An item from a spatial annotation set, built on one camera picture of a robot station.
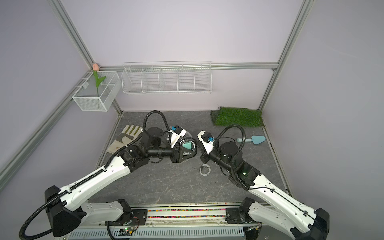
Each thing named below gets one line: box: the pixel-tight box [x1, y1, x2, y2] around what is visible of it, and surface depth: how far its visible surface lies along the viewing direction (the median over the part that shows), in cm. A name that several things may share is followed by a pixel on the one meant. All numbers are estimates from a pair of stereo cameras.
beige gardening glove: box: [106, 124, 143, 154], surface depth 107 cm
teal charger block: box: [182, 141, 192, 150], surface depth 64 cm
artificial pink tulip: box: [92, 63, 107, 98], surface depth 92 cm
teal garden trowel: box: [236, 135, 266, 145], surface depth 104 cm
